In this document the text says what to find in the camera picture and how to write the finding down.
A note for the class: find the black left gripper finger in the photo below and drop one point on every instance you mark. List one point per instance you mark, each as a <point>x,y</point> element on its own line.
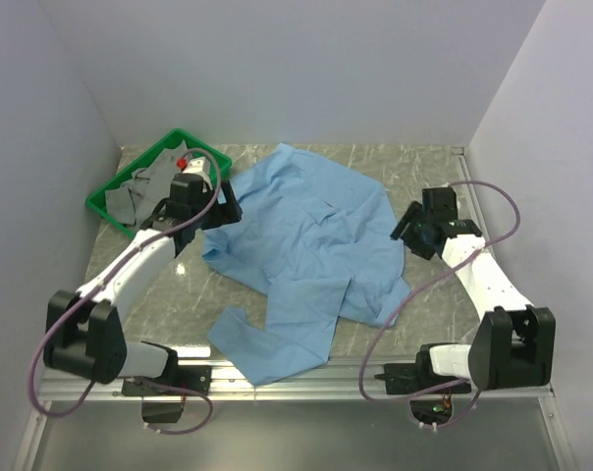
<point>213,220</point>
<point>230,209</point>

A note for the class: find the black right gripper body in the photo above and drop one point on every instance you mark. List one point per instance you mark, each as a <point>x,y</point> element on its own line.
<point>414,237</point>

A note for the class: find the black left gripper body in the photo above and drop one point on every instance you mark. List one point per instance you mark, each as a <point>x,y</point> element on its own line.
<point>206,199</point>

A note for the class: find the light blue long sleeve shirt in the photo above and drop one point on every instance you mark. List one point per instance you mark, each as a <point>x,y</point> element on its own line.
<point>314,238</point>

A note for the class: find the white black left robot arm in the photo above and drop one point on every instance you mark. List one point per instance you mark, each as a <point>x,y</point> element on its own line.
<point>84,329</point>

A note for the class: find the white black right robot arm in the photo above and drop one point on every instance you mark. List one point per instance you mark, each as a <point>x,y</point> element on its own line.
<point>514,344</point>

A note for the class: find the grey long sleeve shirt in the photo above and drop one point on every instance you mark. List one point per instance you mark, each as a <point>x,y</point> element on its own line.
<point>135,199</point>

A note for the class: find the green plastic bin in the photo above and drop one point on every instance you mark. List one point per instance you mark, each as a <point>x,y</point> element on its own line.
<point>172,139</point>

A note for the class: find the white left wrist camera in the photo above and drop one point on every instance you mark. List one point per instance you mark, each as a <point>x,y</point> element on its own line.
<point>200,167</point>

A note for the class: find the aluminium side rail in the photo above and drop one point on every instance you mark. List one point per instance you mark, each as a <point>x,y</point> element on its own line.
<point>470,194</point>

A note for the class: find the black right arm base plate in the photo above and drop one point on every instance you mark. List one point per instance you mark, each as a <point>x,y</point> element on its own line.
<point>407,378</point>

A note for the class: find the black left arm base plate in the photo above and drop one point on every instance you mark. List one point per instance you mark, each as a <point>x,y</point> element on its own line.
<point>179,381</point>

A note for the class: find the aluminium front mounting rail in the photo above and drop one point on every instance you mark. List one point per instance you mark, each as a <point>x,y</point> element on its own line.
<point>337,380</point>

